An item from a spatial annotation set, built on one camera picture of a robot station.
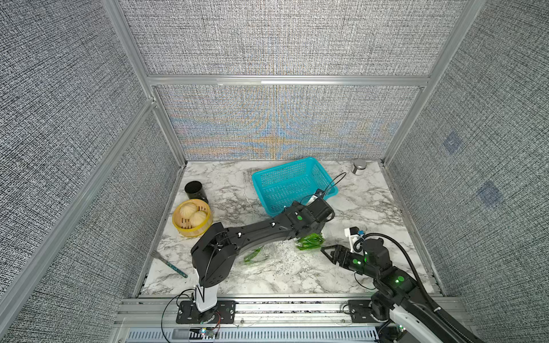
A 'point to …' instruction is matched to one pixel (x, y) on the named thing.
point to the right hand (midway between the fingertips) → (325, 248)
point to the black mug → (195, 191)
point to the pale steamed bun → (188, 209)
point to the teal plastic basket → (287, 185)
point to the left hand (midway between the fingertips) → (314, 213)
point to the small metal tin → (359, 166)
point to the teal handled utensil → (169, 264)
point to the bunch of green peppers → (310, 241)
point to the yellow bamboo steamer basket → (184, 226)
